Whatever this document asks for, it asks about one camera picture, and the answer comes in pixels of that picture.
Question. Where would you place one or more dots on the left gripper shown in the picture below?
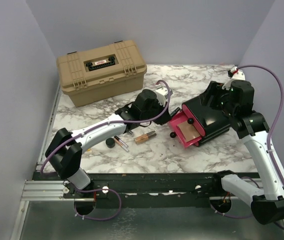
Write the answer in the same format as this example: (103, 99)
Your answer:
(163, 119)

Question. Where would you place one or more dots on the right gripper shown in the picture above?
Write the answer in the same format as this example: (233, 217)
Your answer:
(214, 88)

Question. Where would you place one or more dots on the black makeup drawer organizer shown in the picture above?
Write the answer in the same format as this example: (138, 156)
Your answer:
(213, 121)

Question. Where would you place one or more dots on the beige concealer tube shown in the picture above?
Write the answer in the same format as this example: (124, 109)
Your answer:
(145, 137)

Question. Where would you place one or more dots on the pink top drawer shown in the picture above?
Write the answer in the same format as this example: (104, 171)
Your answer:
(196, 123)

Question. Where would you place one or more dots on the pink drawer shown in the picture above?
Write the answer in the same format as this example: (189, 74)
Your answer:
(196, 123)
(176, 133)

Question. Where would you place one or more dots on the slim concealer tube white cap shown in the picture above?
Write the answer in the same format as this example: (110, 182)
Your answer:
(121, 143)

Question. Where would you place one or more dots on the square copper compact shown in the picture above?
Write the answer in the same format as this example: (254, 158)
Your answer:
(188, 131)

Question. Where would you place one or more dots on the small black round jar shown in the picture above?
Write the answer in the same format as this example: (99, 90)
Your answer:
(110, 143)

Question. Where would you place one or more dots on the black mascara stick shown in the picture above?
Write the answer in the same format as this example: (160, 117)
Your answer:
(174, 112)

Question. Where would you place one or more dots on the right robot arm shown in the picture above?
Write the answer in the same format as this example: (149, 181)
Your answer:
(235, 101)

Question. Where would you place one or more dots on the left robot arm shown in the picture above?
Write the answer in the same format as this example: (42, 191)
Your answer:
(65, 150)

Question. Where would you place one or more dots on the tan plastic toolbox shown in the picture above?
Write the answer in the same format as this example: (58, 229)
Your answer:
(100, 73)

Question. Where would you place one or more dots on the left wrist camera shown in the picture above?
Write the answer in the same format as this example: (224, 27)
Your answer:
(162, 95)

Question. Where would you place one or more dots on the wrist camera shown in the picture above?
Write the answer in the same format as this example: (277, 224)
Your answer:
(234, 74)
(162, 95)

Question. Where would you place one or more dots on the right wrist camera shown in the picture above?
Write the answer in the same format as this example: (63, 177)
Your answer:
(234, 74)

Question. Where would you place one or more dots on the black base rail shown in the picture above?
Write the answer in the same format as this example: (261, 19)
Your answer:
(143, 190)

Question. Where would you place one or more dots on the aluminium extrusion frame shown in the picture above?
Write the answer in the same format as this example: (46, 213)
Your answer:
(48, 190)

